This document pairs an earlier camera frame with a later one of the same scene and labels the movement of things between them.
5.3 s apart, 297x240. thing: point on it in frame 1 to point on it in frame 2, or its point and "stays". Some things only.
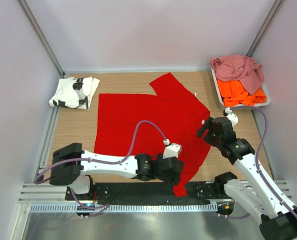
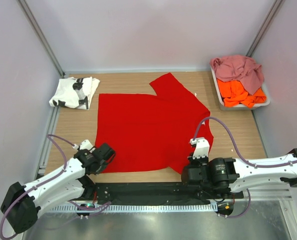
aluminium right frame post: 265,28 stays
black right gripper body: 213,139 to 196,163
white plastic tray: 268,98 stays
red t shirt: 177,113 stays
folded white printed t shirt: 78,93 stays
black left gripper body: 173,179 to 101,167
